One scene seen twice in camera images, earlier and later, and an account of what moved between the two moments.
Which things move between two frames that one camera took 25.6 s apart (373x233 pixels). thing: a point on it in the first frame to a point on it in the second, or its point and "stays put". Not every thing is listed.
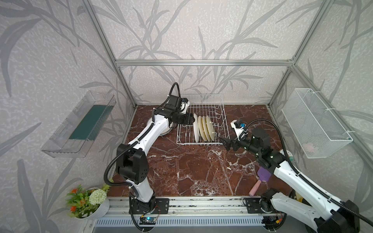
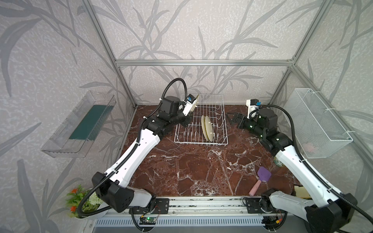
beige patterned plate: x=201 y=128 to x=194 y=105
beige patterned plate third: x=210 y=128 stays put
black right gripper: x=228 y=142 to x=241 y=117
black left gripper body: x=184 y=119 stays put
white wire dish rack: x=211 y=122 stays put
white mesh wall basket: x=319 y=134 stays put
